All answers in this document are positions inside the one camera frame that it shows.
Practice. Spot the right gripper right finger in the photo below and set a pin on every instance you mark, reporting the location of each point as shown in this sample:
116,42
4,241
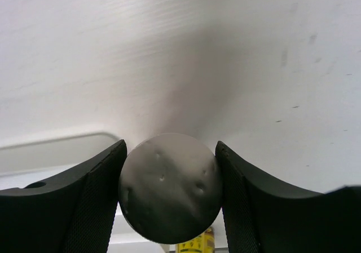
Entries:
265,214

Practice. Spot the blue-label shaker bottle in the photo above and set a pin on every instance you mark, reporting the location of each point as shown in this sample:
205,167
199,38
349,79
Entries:
170,188

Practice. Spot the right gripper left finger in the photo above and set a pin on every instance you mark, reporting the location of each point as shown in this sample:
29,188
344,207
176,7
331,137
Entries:
72,211

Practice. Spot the white divided tray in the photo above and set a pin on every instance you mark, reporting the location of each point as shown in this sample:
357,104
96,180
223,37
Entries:
25,163

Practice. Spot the yellow small bottle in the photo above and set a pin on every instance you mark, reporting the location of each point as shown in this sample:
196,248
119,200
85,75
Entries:
203,243

